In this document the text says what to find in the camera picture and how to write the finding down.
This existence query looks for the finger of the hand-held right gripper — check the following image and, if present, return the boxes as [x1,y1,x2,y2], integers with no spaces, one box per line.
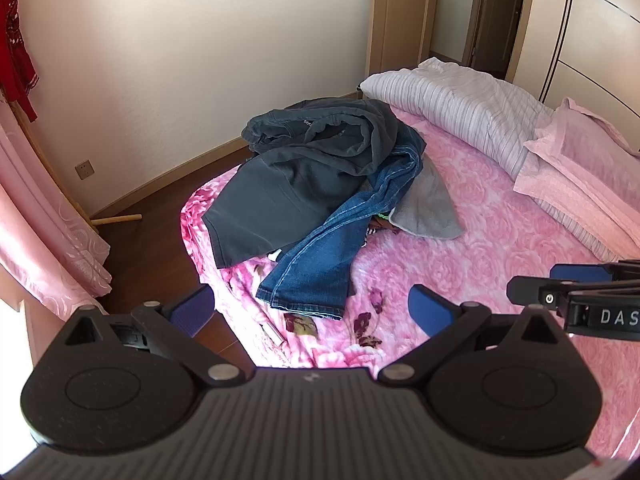
[549,260,640,283]
[506,275,640,317]

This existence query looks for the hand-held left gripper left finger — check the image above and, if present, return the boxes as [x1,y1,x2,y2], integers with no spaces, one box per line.
[62,284,256,388]

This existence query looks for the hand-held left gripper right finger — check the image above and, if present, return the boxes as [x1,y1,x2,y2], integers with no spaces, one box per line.
[377,284,568,388]

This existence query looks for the light grey garment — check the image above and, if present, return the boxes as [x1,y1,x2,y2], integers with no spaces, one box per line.
[357,157,465,240]

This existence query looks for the dark grey t-shirt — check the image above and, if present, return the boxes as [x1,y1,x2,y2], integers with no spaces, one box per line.
[201,147,373,268]

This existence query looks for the dark teal sweatshirt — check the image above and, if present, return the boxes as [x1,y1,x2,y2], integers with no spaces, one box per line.
[241,98,401,183]

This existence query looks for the pink floral blanket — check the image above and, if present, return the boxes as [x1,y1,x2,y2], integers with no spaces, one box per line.
[180,110,640,461]

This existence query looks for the patterned dark cloth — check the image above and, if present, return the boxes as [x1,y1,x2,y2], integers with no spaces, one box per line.
[369,211,401,233]

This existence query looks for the pink pillow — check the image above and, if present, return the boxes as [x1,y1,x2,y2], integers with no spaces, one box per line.
[513,97,640,263]

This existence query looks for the blue jeans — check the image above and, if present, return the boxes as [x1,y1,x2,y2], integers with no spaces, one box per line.
[256,125,427,321]

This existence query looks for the wooden coat rack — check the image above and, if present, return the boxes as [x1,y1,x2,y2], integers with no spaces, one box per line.
[10,100,143,233]

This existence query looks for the pink curtain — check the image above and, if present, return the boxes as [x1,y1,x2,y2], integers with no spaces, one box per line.
[0,95,113,321]

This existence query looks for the striped white quilt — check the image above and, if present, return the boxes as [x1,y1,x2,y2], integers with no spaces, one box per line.
[359,57,556,181]

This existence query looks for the cream wardrobe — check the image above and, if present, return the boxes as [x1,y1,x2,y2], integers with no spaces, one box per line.
[505,0,640,153]

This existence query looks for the dark wooden door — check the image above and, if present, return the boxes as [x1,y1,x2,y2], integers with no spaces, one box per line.
[462,0,532,77]

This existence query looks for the light wooden door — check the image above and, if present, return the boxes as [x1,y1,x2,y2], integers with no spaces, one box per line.
[366,0,443,92]

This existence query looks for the red garment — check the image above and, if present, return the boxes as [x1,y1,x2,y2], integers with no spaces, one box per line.
[0,0,40,123]

